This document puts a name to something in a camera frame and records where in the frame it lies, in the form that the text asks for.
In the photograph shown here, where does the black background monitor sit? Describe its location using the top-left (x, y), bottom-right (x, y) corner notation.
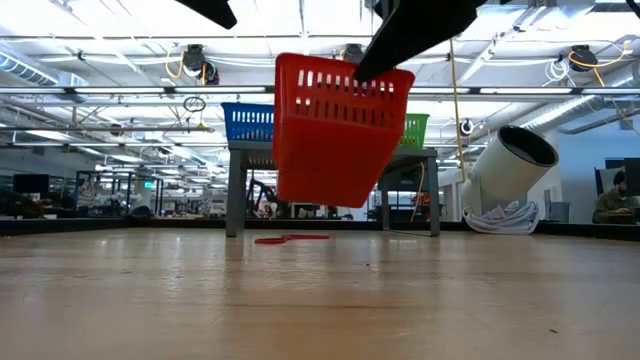
top-left (12, 173), bottom-right (51, 196)

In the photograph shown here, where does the white bundled lamp cord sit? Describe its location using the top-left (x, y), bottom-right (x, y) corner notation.
top-left (462, 199), bottom-right (542, 236)

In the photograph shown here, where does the silver ventilation duct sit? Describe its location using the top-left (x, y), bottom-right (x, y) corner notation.
top-left (514, 64), bottom-right (640, 135)
top-left (0, 49), bottom-right (89, 87)

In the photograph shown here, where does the long ceiling light rail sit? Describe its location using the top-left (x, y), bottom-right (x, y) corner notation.
top-left (0, 85), bottom-right (640, 97)

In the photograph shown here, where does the white cable bundle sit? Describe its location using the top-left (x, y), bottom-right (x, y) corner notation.
top-left (544, 59), bottom-right (571, 89)

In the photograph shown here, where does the blue plastic basket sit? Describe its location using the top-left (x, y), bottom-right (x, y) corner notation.
top-left (221, 102), bottom-right (276, 143)

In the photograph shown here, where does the person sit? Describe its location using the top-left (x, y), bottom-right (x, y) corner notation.
top-left (592, 169), bottom-right (640, 225)
top-left (79, 178), bottom-right (100, 211)

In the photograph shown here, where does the brown rubber band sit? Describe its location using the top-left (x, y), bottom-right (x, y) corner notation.
top-left (253, 233), bottom-right (331, 246)

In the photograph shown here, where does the black background station frame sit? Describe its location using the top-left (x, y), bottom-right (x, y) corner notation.
top-left (74, 170), bottom-right (164, 221)

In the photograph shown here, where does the grey perforated metal riser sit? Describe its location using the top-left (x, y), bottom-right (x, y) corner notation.
top-left (225, 140), bottom-right (441, 238)

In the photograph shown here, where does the grey background bin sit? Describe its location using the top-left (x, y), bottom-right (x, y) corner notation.
top-left (547, 201), bottom-right (571, 224)

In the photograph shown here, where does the green plastic basket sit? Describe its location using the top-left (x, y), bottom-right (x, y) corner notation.
top-left (398, 113), bottom-right (431, 149)

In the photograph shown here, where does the red plastic basket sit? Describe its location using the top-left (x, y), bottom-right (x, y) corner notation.
top-left (272, 52), bottom-right (416, 209)

